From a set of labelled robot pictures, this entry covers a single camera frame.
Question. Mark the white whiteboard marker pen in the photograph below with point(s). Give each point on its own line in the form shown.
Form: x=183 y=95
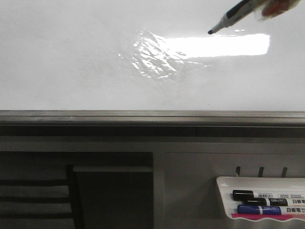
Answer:
x=266 y=9

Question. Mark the white whiteboard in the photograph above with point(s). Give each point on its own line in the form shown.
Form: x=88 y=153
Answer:
x=148 y=55

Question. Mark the dark cabinet panel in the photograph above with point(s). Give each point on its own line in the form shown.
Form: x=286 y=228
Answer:
x=116 y=197

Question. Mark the white plastic marker tray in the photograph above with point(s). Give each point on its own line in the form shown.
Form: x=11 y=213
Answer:
x=275 y=186

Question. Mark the black capped marker top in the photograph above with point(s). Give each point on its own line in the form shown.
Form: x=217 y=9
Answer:
x=246 y=194

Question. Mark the black capped marker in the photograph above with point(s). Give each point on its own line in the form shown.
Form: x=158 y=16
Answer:
x=284 y=202
x=246 y=194

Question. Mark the blue capped marker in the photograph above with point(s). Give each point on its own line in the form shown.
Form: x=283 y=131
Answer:
x=270 y=210

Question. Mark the black capped marker middle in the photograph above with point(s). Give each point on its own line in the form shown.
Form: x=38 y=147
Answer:
x=284 y=202

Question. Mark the black slatted chair back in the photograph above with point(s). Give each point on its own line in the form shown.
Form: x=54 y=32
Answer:
x=41 y=198

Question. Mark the left black wall hook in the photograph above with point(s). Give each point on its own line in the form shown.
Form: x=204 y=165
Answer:
x=237 y=171

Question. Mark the black wall hook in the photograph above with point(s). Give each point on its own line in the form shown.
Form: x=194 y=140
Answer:
x=261 y=172
x=284 y=172
x=237 y=171

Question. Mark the middle black wall hook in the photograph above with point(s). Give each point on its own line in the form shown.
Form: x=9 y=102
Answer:
x=261 y=172

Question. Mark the grey aluminium whiteboard frame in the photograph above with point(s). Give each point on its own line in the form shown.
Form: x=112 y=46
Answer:
x=152 y=123

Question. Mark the right black wall hook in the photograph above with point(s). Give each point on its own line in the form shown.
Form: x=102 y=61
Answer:
x=284 y=172

